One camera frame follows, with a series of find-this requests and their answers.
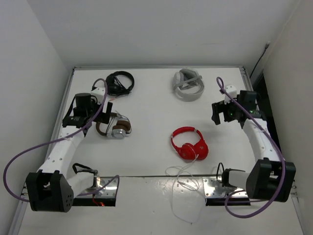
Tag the grey white headphones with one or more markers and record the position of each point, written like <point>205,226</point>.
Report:
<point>188,85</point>

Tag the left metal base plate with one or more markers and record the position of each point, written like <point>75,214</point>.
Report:
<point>109,187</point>

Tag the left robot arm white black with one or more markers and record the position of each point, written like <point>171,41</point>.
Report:
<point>49,189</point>

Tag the black headphones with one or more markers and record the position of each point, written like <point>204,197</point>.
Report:
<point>115,87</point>

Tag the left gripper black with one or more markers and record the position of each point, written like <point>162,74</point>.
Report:
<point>102,117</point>

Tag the red over-ear headphones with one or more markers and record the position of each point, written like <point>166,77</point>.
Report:
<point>188,151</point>

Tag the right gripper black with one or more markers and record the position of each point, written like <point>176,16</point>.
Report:
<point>220,107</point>

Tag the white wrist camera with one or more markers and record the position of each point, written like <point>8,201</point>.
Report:
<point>232,91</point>
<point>99,95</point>

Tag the brown silver headphones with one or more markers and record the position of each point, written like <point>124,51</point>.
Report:
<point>119,127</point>

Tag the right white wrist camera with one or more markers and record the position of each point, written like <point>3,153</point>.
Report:
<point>232,91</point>

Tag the metal base plate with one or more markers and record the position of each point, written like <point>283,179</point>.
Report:
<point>214,189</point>
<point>109,187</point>

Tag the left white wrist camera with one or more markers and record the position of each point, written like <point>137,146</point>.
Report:
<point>99,95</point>

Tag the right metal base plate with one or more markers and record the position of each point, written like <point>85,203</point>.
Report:
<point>214,189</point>

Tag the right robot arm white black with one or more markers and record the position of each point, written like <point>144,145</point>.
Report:
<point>268,172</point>

